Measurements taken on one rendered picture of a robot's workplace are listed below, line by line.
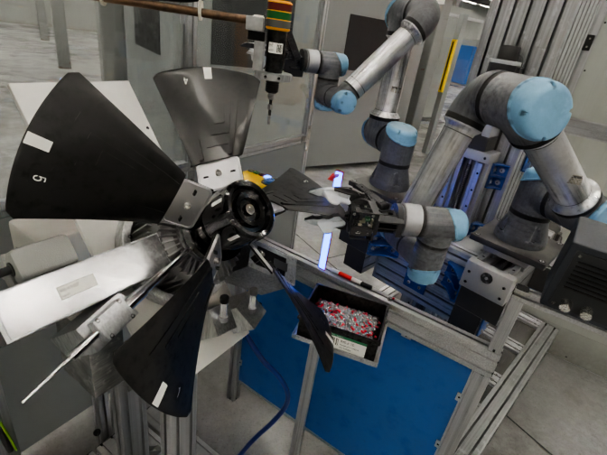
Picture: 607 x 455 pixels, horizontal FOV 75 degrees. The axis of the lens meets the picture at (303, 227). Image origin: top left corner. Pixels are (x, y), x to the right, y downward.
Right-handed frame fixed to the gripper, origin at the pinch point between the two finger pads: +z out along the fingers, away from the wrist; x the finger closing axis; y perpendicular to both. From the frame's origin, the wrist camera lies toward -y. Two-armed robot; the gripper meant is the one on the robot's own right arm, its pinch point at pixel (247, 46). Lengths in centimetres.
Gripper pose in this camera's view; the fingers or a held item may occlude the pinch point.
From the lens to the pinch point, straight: 139.8
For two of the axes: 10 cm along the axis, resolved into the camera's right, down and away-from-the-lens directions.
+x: -3.1, -5.8, 7.5
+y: -1.8, 8.1, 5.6
